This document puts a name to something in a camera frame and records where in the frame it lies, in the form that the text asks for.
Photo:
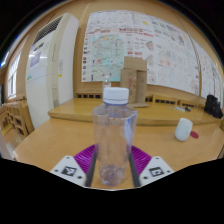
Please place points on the white ceramic mug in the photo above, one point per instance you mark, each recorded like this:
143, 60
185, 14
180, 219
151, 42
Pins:
183, 129

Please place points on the white standing air conditioner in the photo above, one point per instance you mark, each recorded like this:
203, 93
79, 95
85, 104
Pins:
43, 76

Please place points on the flat round red coaster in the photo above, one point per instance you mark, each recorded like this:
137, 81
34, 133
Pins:
195, 135

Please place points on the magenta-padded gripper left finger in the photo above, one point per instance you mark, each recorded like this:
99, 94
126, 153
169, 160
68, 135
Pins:
68, 170

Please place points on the narrower wall poster sheet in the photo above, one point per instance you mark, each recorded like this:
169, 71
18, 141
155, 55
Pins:
210, 76

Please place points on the small black tape measure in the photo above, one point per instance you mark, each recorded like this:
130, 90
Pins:
188, 109

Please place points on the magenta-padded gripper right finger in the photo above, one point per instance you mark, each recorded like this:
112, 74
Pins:
156, 170

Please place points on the large wall poster sheet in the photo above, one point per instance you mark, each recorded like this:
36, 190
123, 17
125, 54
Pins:
140, 40

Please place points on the black bag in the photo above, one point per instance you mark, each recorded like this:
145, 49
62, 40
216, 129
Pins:
212, 106

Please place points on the brown cardboard box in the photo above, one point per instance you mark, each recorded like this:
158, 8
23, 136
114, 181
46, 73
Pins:
133, 80

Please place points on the clear plastic water bottle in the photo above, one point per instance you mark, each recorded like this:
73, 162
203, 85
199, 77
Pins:
114, 133

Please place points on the small white flat object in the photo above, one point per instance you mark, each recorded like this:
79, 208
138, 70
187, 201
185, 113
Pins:
179, 108

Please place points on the group of wooden chairs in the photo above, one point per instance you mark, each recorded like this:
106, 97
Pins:
15, 116

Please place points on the small clear drink bottle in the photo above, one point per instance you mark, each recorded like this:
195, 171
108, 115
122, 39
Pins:
106, 82

